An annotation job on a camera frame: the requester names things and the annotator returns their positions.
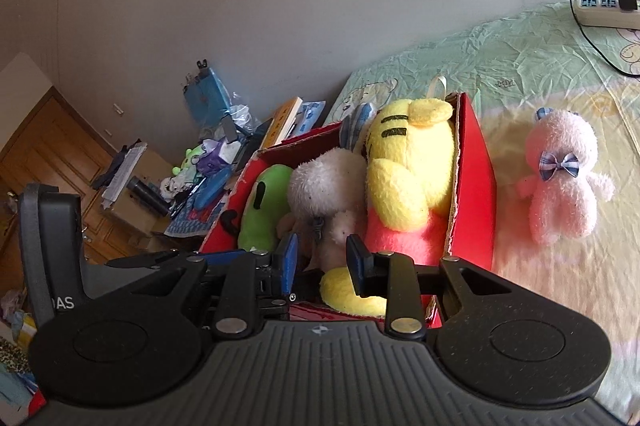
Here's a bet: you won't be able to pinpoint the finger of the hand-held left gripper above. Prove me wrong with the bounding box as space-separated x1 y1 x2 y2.
252 266 295 322
104 249 253 271

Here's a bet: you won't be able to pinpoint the purple tissue pack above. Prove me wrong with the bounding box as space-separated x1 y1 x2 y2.
197 141 232 173

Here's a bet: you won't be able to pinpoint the dark blue cloth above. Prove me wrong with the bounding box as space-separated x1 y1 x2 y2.
91 146 131 191

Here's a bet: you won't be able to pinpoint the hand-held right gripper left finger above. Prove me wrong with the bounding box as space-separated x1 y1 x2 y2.
127 233 302 340

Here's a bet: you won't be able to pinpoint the blue plastic bag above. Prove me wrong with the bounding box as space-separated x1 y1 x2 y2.
182 66 235 127

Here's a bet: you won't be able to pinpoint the white paper stack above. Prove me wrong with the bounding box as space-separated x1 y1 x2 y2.
102 141 149 209

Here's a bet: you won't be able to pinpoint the blue pamphlet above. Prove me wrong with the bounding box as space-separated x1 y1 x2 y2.
292 100 327 137

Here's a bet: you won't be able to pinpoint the yellow plush tiger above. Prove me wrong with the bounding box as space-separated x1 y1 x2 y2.
319 76 457 318

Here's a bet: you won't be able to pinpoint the small green plush toy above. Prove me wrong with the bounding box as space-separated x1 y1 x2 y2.
171 145 207 177

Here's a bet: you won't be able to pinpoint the red cardboard box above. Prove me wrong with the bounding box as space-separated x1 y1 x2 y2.
199 92 498 332

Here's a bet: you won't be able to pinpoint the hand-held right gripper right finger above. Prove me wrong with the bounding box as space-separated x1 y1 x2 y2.
346 233 513 341

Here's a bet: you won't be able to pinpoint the clear plastic bag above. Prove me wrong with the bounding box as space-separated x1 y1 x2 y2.
227 104 263 137

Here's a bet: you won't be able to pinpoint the white power strip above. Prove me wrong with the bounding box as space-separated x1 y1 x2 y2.
572 0 640 30

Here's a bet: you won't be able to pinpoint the pink plush bear with bow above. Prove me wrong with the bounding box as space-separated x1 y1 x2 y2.
516 106 617 247

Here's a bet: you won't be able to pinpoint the wooden cabinet doors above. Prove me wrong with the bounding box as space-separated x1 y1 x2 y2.
0 86 118 269

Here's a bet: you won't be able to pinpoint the black bottle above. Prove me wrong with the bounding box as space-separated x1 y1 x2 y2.
125 175 172 217

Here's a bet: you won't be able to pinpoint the small white plush toy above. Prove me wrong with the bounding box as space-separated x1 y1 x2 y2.
160 176 191 202

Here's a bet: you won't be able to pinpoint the blue striped plush toy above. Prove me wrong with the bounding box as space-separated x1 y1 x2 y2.
339 103 377 153

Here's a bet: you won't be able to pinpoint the yellow orange book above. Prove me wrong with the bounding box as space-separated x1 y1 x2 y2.
260 96 304 148

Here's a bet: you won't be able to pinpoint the blue patterned cloth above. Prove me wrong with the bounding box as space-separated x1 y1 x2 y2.
164 199 227 238

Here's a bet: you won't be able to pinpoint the colourful cloth pile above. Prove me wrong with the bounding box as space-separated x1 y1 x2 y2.
0 289 48 414

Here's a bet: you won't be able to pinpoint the brown cardboard box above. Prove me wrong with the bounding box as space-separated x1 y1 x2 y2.
99 151 178 249

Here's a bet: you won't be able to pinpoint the white plush bear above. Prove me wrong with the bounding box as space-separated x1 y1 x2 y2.
287 147 371 274

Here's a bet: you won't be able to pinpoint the black phone on stand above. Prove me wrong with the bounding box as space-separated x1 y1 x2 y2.
221 113 240 143

